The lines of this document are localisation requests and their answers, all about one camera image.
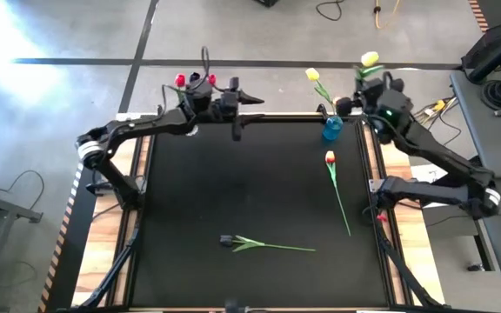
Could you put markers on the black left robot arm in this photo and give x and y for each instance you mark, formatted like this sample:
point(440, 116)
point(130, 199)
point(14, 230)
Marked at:
point(146, 124)

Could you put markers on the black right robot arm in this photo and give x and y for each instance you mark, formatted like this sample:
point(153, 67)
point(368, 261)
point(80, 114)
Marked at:
point(433, 150)

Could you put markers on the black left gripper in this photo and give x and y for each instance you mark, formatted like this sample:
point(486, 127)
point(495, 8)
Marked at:
point(215, 104)

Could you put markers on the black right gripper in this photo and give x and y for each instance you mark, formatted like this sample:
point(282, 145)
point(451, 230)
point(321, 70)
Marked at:
point(389, 108)

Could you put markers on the black table mat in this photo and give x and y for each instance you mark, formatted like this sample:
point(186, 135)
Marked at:
point(255, 195)

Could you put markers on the black case red label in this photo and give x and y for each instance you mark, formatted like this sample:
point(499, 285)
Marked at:
point(483, 43)

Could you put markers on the blue glass vase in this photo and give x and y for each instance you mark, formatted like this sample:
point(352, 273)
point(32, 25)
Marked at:
point(333, 128)

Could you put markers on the black tulip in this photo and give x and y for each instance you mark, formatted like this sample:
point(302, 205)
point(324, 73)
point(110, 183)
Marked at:
point(227, 240)
point(195, 77)

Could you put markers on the black aluminium table frame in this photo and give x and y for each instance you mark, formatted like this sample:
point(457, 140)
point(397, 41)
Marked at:
point(118, 265)

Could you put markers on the red and yellow tulip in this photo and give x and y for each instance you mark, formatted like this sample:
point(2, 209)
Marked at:
point(330, 157)

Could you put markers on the clear glass vase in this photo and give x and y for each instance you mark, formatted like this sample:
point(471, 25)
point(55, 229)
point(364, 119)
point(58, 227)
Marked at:
point(193, 131)

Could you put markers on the black caster wheel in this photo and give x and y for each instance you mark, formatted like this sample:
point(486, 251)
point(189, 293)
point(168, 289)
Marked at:
point(476, 268)

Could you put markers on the black pole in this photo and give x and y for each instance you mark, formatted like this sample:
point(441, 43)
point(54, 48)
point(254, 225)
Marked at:
point(500, 54)

